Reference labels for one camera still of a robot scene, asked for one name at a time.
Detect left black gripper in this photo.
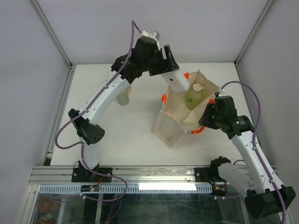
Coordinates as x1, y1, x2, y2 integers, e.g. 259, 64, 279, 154
142, 45, 179, 77

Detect white bottle black cap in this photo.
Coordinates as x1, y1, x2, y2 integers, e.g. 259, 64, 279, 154
161, 70, 190, 92

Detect beige canvas bag orange handles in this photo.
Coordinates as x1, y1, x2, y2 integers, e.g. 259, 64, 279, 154
152, 71, 219, 147

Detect cream pump lotion bottle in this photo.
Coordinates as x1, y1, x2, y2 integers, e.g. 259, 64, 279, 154
127, 86, 132, 95

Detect yellow bottle beige round cap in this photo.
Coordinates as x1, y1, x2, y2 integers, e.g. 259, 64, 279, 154
116, 88, 129, 106

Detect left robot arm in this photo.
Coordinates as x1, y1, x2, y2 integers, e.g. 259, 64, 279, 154
68, 37, 185, 181

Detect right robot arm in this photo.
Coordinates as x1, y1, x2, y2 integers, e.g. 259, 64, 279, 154
199, 96, 296, 221

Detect green bottle beige cap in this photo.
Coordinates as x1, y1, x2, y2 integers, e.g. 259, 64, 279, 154
185, 83, 206, 111

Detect black connector box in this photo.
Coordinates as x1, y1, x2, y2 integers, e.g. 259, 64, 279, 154
211, 185, 228, 196

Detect small electronics board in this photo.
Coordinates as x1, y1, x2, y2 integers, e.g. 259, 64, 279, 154
80, 185, 101, 192

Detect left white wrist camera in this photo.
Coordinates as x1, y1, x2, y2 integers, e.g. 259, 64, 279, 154
140, 30, 161, 50

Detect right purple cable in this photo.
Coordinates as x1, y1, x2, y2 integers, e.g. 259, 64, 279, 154
219, 81, 288, 222

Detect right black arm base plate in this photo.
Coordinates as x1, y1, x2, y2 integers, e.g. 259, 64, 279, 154
194, 167, 226, 184

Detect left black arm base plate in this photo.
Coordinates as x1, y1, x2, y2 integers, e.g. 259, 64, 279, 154
71, 167, 113, 183

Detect aluminium mounting rail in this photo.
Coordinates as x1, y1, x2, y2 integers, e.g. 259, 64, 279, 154
29, 165, 209, 184

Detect grey slotted cable duct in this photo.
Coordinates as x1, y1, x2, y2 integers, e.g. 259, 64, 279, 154
39, 183, 212, 194

